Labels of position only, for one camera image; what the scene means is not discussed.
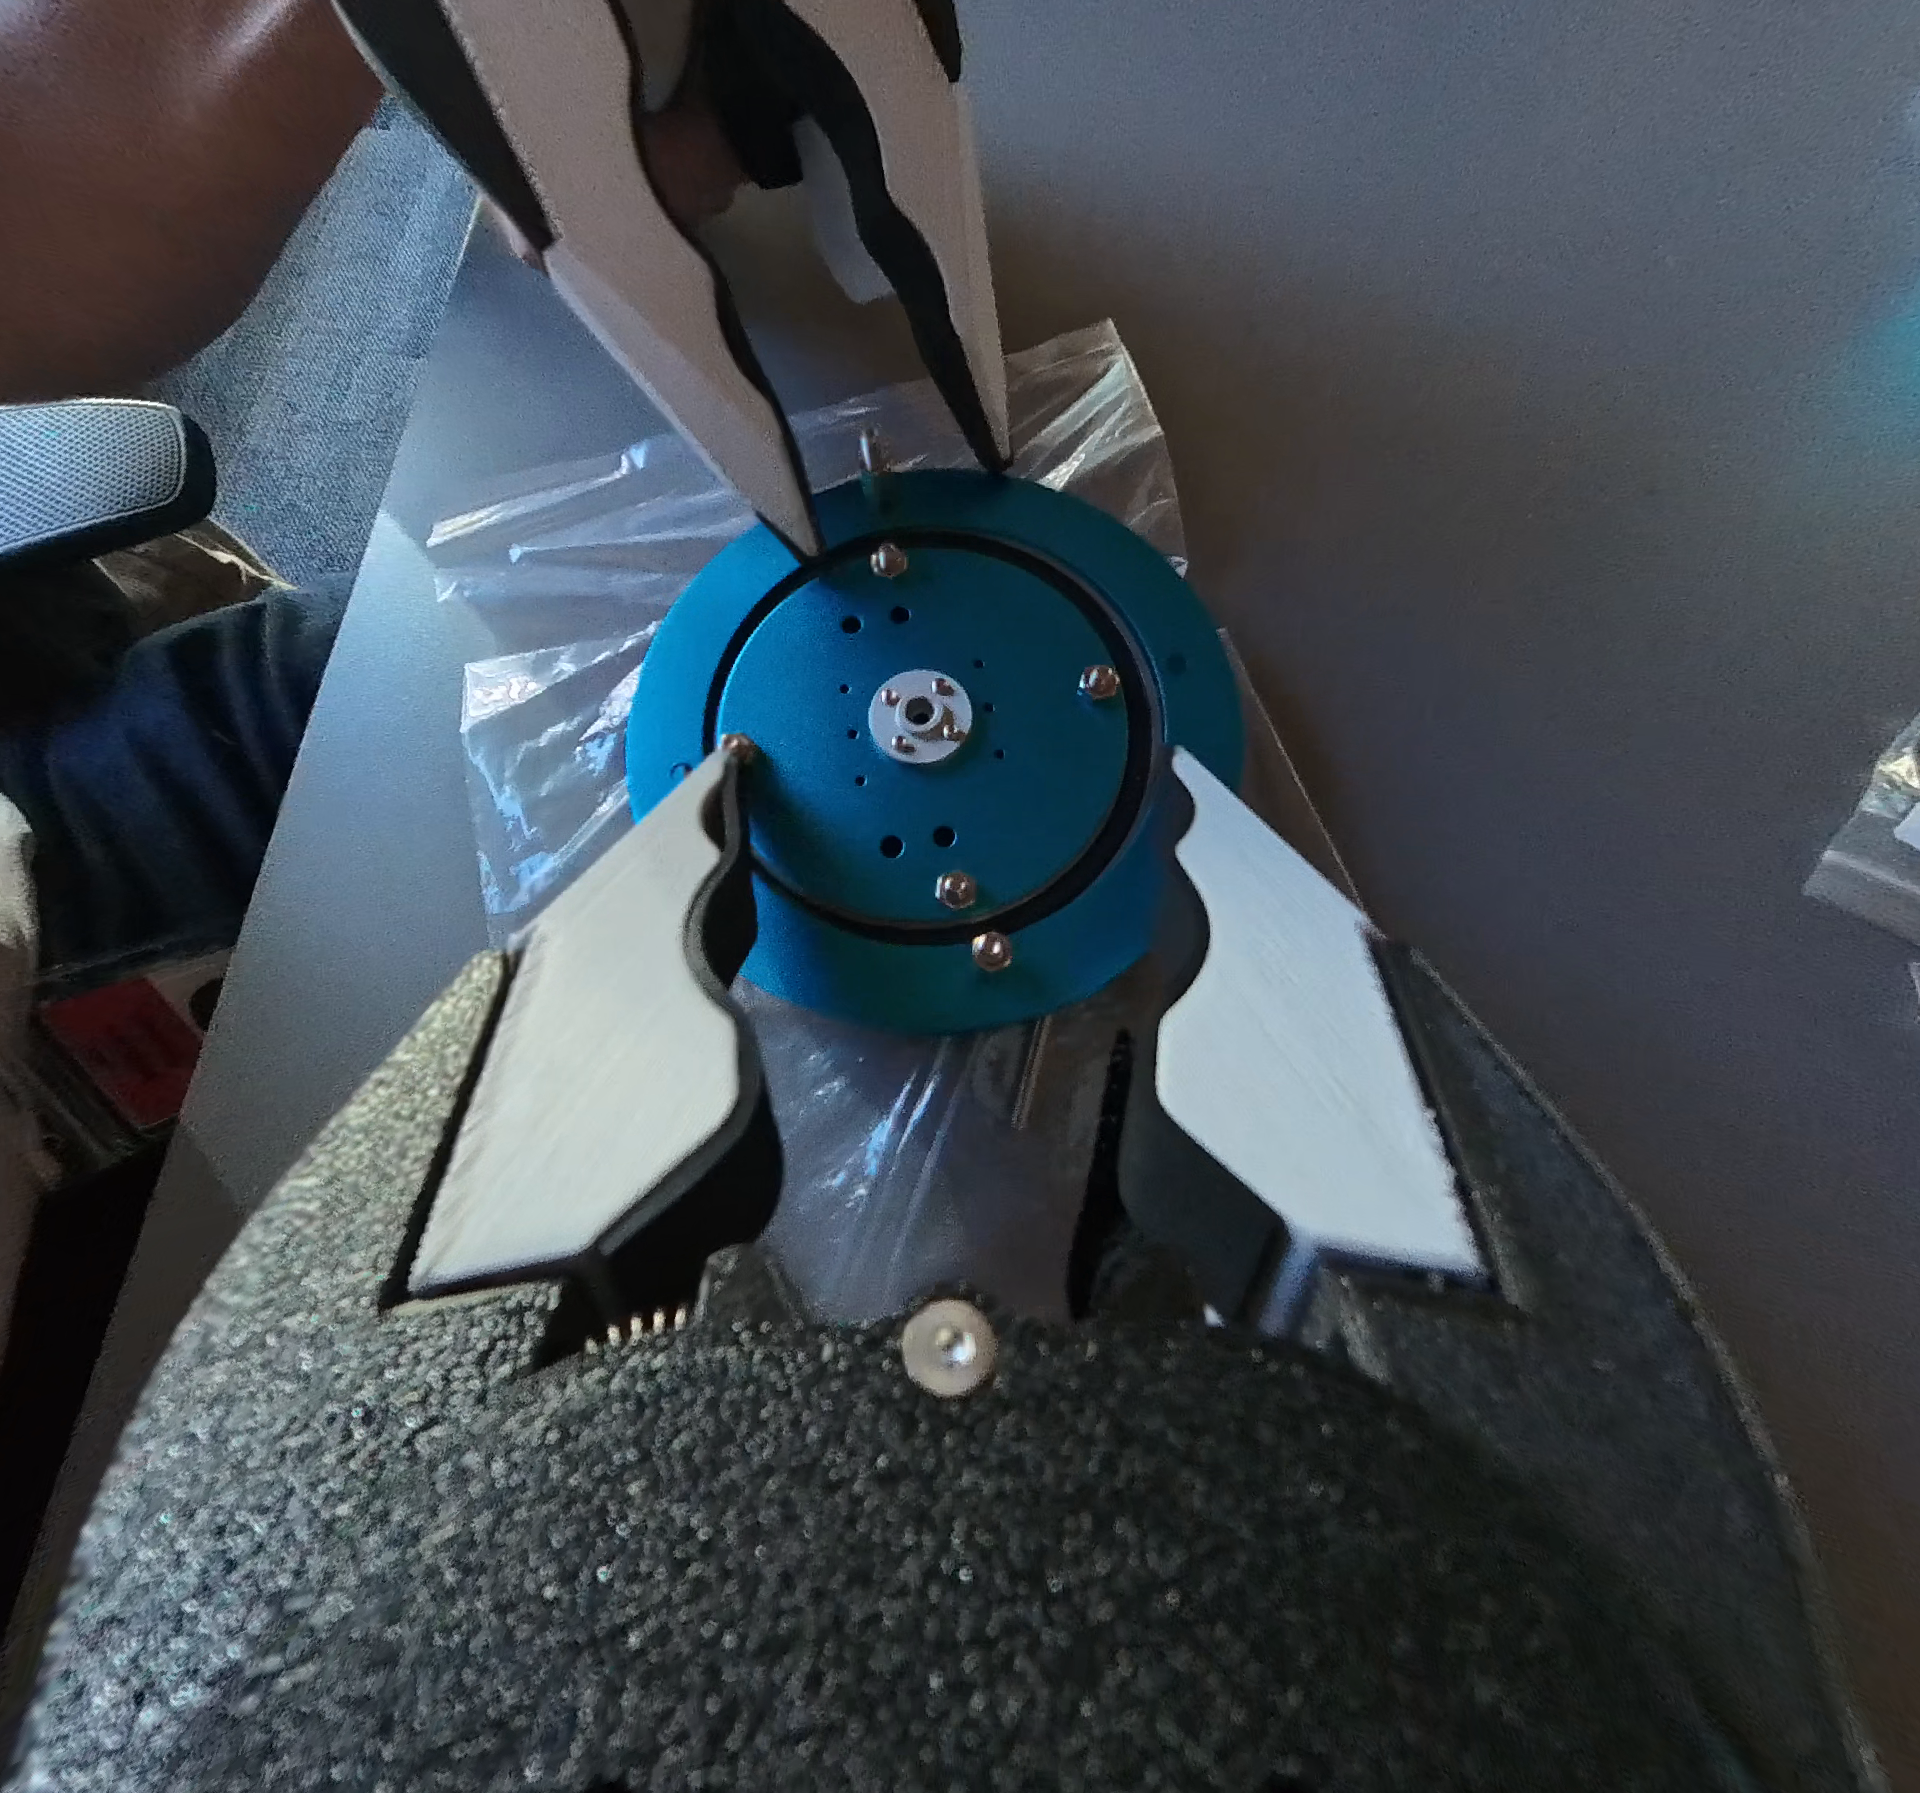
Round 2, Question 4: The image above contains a blue metal turntable base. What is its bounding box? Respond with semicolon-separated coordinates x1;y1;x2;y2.
622;427;1250;1037

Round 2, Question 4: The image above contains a grey mesh chair armrest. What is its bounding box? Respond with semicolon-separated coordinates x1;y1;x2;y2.
0;398;220;570

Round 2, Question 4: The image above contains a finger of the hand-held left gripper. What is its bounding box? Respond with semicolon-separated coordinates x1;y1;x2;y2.
744;0;1015;471
414;0;823;556

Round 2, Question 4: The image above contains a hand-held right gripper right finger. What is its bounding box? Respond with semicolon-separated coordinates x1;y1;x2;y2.
1112;744;1487;1293

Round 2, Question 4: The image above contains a pile of small screw bags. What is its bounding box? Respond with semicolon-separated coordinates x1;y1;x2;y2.
1801;713;1920;1015

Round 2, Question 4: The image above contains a person's left forearm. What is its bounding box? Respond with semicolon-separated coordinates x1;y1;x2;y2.
0;0;385;392

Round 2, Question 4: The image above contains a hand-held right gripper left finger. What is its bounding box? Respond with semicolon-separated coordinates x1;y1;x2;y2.
405;742;783;1302

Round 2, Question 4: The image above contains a person's leg in jeans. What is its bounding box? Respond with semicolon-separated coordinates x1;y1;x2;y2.
0;570;354;991

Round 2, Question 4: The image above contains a person's left hand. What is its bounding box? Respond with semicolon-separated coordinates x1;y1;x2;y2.
642;82;744;225

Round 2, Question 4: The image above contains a grey desk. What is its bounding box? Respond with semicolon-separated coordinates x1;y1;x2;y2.
30;0;1920;1793

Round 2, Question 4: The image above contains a clear plastic bag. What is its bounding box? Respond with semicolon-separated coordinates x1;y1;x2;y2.
425;316;1351;1330

